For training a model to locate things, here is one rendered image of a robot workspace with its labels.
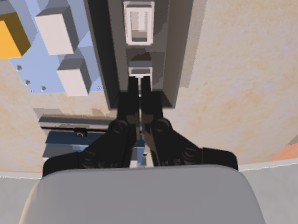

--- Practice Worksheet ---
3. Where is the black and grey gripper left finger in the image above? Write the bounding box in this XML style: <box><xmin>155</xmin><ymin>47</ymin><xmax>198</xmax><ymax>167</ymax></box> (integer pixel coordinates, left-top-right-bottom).
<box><xmin>42</xmin><ymin>76</ymin><xmax>140</xmax><ymax>177</ymax></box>

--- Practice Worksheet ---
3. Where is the orange-yellow rectangular block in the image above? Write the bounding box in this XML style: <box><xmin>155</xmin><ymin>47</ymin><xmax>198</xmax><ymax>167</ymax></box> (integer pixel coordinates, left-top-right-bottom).
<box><xmin>0</xmin><ymin>12</ymin><xmax>31</xmax><ymax>59</ymax></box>

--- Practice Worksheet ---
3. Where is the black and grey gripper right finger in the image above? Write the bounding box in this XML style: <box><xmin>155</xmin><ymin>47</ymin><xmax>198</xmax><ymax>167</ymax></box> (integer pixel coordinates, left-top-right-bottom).
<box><xmin>140</xmin><ymin>76</ymin><xmax>238</xmax><ymax>170</ymax></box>

